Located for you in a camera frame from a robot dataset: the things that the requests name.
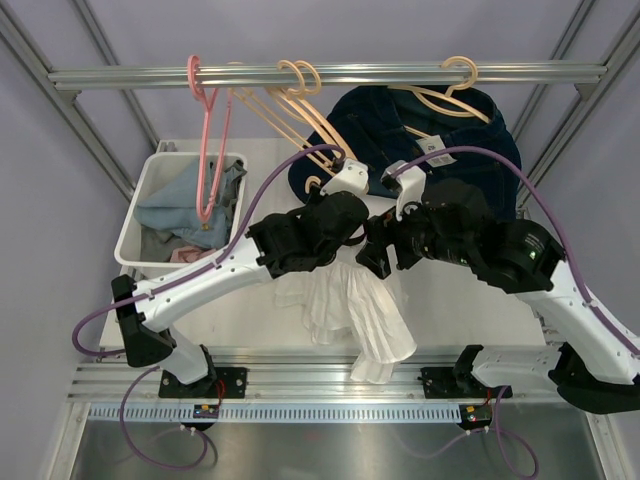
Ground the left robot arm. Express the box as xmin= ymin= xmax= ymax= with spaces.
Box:
xmin=111 ymin=192 xmax=369 ymax=398

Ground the aluminium frame strut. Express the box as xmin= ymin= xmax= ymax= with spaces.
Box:
xmin=513 ymin=1 xmax=639 ymax=187
xmin=1 ymin=1 xmax=160 ymax=198

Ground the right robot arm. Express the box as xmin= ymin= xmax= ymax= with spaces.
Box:
xmin=356 ymin=179 xmax=639 ymax=414

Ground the white slotted cable duct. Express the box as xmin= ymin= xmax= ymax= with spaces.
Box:
xmin=89 ymin=402 xmax=461 ymax=424

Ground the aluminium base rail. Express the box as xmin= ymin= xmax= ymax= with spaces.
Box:
xmin=67 ymin=347 xmax=556 ymax=401

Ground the light blue denim skirt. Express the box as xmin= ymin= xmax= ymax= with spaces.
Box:
xmin=134 ymin=158 xmax=246 ymax=250

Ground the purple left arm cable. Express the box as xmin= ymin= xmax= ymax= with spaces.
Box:
xmin=72 ymin=143 xmax=346 ymax=357

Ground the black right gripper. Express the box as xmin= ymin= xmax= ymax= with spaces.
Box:
xmin=357 ymin=189 xmax=476 ymax=279

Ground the aluminium frame strut left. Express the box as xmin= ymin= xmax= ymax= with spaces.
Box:
xmin=1 ymin=1 xmax=160 ymax=198

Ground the pink ruffled skirt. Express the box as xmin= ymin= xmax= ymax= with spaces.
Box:
xmin=169 ymin=246 xmax=216 ymax=263

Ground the white pleated skirt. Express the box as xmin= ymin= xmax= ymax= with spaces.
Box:
xmin=275 ymin=247 xmax=417 ymax=384

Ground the dark navy skirt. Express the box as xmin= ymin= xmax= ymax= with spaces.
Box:
xmin=287 ymin=84 xmax=524 ymax=224

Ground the pink plastic hanger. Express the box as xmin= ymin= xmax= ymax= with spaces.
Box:
xmin=186 ymin=54 xmax=234 ymax=224

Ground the aluminium frame strut right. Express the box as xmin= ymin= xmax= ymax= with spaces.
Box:
xmin=513 ymin=1 xmax=639 ymax=187

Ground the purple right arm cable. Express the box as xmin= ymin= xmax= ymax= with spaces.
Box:
xmin=394 ymin=145 xmax=640 ymax=356

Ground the white plastic basket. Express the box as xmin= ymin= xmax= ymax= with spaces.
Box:
xmin=114 ymin=152 xmax=248 ymax=277

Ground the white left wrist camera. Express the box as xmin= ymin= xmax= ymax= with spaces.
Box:
xmin=320 ymin=158 xmax=369 ymax=197

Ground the aluminium hanging rail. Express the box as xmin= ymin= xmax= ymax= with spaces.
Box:
xmin=62 ymin=60 xmax=608 ymax=90

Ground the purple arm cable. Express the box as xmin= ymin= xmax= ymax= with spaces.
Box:
xmin=72 ymin=143 xmax=346 ymax=357
xmin=394 ymin=145 xmax=640 ymax=356

